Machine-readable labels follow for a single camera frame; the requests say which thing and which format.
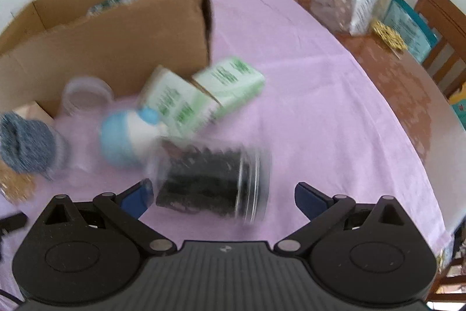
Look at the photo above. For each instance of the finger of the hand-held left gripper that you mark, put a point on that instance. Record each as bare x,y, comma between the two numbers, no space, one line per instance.
12,222

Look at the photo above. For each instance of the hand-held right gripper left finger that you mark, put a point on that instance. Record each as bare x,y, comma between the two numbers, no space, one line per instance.
135,201

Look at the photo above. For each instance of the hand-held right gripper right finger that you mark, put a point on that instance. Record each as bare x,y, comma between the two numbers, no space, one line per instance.
312,202

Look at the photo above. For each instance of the blue and white plush toy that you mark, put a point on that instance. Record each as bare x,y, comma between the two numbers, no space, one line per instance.
127,138

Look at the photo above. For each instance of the blue-grey knitted sock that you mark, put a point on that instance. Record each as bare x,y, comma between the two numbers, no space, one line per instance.
27,144

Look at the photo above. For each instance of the clear jar with dark contents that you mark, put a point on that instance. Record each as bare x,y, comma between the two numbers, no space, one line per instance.
214,180

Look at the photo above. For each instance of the green and white carton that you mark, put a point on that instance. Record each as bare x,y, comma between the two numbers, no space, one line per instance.
233,81
178,103

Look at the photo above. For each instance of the clear plastic jar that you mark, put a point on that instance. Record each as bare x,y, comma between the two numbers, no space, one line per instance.
87,96

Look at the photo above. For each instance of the brown cardboard box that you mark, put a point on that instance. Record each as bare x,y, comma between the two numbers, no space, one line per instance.
109,48

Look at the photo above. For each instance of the pink tablecloth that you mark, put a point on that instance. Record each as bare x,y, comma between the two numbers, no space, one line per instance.
309,114

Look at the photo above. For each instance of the yellow packet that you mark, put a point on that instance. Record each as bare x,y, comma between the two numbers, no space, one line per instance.
459,107

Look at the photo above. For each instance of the gold ornament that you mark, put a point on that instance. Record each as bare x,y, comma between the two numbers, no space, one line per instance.
389,36

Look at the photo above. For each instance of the teal packet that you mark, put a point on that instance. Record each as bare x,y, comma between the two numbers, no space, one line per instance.
409,28

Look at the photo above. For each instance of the wooden chair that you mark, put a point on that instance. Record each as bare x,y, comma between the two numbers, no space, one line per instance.
442,34

